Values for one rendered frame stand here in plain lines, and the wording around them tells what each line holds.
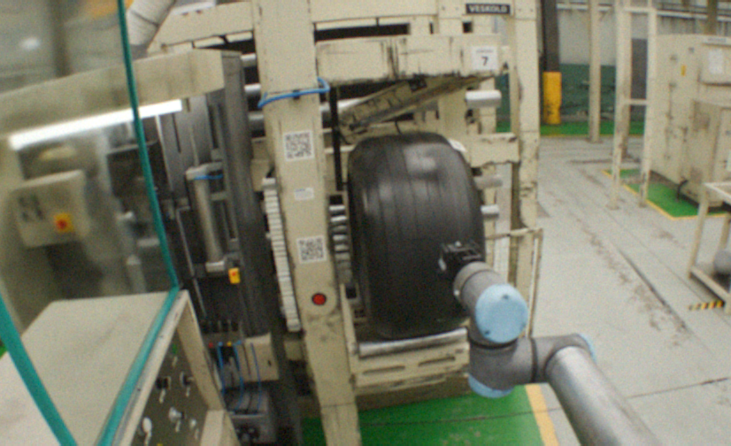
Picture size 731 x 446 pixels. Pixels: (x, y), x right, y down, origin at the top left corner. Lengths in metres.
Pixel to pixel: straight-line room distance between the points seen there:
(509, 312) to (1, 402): 0.92
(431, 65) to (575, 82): 9.94
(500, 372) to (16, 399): 0.88
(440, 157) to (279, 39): 0.51
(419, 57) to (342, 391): 1.12
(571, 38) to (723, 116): 6.48
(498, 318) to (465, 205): 0.43
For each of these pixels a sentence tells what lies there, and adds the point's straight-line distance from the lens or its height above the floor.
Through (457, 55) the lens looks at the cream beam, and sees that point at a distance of 1.49.
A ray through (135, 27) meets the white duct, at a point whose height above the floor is 1.93.
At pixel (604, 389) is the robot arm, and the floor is 1.30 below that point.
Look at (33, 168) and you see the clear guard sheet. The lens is 0.62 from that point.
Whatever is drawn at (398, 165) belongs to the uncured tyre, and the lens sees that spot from 1.13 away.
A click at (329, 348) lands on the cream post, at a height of 0.88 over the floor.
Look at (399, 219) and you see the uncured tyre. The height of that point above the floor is 1.34.
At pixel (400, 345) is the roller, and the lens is 1.37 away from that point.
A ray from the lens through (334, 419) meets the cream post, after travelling 1.66.
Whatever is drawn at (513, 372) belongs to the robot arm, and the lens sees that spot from 0.82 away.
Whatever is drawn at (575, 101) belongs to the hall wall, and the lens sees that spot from 11.36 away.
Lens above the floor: 1.73
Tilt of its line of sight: 21 degrees down
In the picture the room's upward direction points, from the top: 5 degrees counter-clockwise
